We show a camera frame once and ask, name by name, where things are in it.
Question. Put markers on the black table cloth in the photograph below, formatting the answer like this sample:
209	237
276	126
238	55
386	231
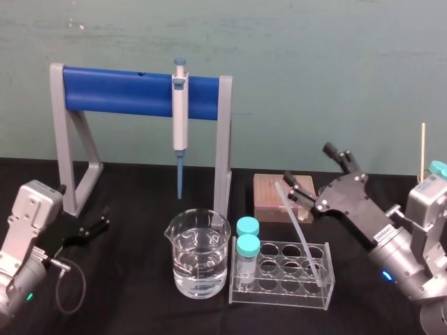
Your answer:
132	279

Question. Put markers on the white and blue pipette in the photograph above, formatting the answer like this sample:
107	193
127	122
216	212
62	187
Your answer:
180	118

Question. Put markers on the teal capped container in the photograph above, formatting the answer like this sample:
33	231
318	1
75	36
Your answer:
438	170

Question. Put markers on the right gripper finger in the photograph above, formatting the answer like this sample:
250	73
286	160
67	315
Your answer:
340	157
299	191

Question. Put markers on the thin wooden stick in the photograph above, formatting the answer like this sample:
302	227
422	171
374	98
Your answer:
423	150

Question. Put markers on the glass beaker with water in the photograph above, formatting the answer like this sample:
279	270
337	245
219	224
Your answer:
199	265

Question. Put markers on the grey and blue pipette stand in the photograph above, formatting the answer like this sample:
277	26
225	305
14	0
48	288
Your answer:
115	92

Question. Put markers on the clear glass stirring rod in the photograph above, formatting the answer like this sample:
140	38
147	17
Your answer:
297	223

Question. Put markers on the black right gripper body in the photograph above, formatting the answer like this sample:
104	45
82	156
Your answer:
352	206

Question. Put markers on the teal capped sample tube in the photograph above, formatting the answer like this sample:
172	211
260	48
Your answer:
248	225
248	247

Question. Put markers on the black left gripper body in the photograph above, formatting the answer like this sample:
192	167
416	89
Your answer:
59	234

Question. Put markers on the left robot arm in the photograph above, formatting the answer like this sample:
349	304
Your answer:
28	216

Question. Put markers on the brown pipette tip box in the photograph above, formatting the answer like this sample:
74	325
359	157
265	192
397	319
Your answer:
269	195

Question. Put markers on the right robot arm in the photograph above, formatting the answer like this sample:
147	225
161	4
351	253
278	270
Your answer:
422	209

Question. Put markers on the clear acrylic tube rack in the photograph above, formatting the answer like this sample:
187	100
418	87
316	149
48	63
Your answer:
279	296

